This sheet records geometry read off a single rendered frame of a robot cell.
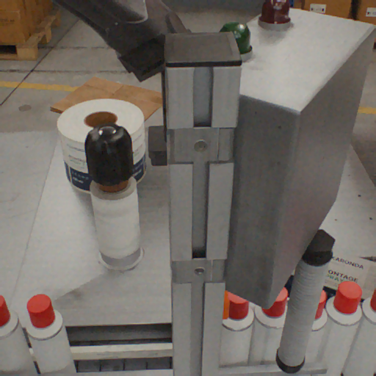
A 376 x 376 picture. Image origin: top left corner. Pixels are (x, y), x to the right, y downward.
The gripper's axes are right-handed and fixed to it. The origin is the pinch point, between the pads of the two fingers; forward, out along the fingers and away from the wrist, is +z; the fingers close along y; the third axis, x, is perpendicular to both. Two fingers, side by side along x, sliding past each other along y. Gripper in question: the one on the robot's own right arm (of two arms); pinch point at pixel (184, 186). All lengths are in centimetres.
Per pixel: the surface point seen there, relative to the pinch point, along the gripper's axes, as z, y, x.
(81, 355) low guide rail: 23.6, 17.8, 13.5
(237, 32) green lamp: -35.1, -2.8, 27.0
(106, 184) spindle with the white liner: 5.9, 13.2, -8.7
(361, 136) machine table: 33, -55, -61
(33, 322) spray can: 7.8, 21.4, 18.0
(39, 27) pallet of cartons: 103, 104, -340
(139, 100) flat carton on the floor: 116, 21, -236
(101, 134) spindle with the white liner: -3.3, 13.2, -10.6
